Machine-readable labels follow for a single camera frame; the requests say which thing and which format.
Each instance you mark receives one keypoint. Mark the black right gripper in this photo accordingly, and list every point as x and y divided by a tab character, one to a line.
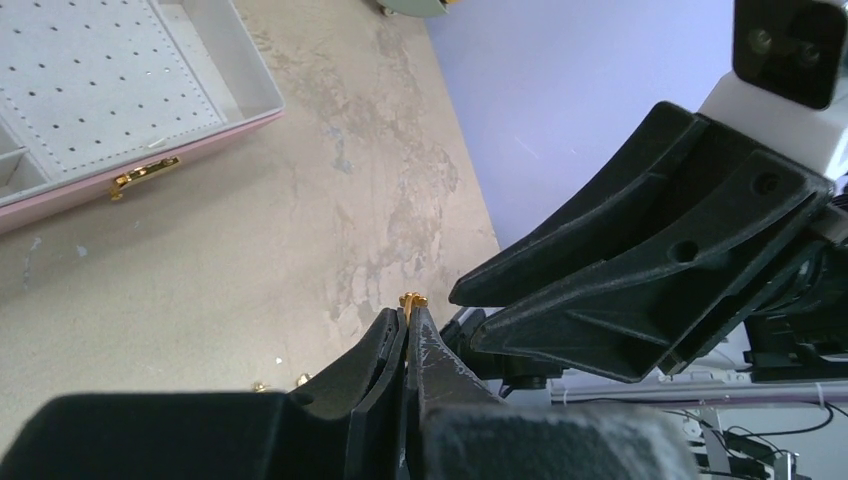
743	254

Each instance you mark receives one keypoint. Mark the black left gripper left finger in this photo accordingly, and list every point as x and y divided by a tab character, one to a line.
342	424

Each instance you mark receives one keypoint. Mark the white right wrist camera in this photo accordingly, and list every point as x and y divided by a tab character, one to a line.
788	85

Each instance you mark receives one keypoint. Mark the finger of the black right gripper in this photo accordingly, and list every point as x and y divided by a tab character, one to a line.
671	162

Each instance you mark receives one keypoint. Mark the gold hoop earring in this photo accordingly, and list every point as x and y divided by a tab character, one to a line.
410	302

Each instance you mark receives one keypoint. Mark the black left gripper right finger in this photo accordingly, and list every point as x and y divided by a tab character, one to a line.
458	429

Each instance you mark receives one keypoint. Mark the pink jewelry box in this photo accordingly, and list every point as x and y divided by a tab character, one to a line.
98	96

